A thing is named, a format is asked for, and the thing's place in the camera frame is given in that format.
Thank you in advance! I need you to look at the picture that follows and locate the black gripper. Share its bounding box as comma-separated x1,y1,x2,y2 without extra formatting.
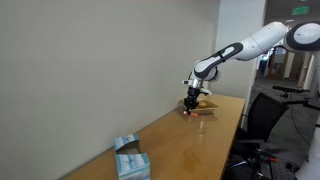
184,87,200,116

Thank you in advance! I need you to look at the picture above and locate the orange marker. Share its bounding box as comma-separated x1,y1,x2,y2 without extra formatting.
183,111,198,117

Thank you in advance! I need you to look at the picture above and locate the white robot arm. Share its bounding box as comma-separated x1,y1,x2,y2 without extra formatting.
182,21,320,180

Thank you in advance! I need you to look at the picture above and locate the colourless drinking glass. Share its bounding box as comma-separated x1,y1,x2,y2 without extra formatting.
197,121,208,134

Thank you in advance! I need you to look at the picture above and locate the aluminium foil tray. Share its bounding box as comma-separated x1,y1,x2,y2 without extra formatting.
193,99,217,115

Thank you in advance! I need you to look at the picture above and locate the black office chair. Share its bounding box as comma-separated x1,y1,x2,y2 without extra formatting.
232,93,288,158

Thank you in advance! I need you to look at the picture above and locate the blue tissue box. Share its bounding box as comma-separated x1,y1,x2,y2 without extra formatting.
114,133,151,180

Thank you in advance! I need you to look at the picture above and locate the black clamp with orange tip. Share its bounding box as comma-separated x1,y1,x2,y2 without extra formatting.
258,151,279,163

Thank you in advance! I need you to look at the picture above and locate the green exit sign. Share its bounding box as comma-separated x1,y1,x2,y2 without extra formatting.
292,6,310,15

